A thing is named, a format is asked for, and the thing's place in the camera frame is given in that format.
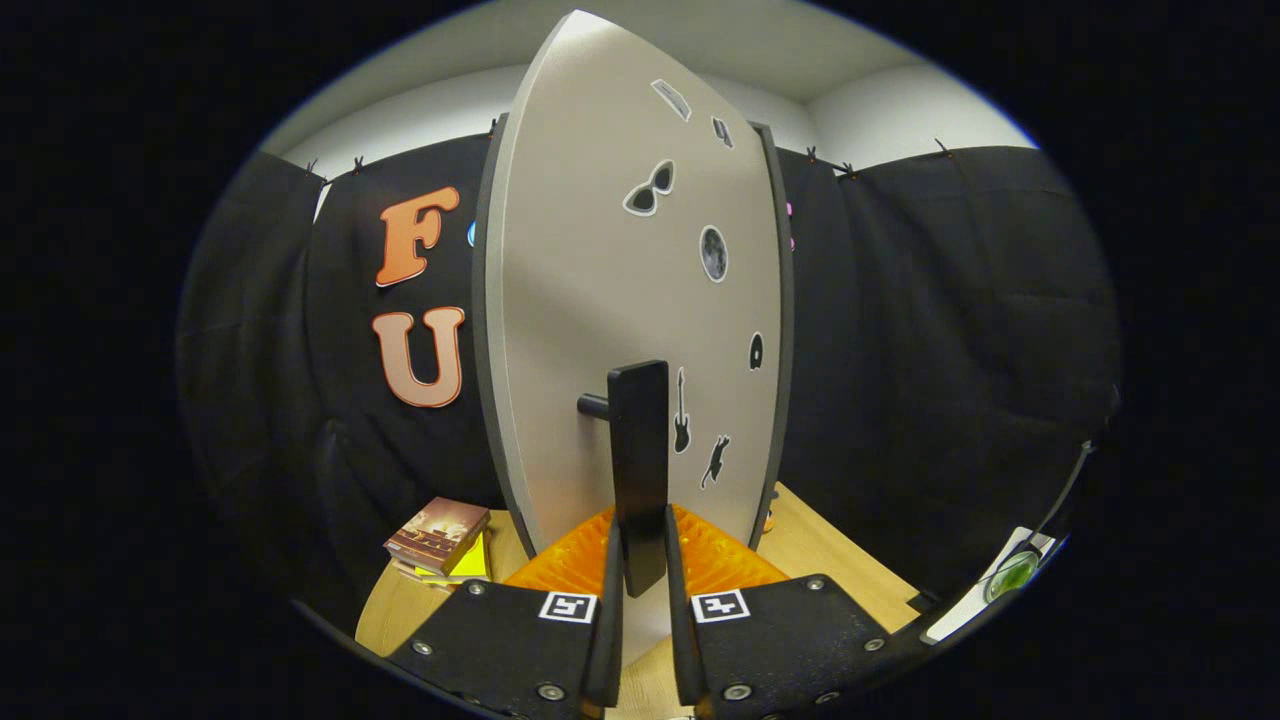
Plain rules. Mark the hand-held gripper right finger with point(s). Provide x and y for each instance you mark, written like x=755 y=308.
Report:
x=682 y=650

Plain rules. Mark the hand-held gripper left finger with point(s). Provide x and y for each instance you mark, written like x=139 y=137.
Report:
x=608 y=650

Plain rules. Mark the dark grey shoe cabinet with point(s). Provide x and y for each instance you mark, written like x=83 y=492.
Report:
x=784 y=350

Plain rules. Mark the brown cover book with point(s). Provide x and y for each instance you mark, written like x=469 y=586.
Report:
x=437 y=532

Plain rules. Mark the black backdrop cloth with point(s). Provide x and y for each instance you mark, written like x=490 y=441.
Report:
x=950 y=350

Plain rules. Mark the row of black cloth clips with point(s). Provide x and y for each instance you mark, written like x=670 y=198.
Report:
x=811 y=155

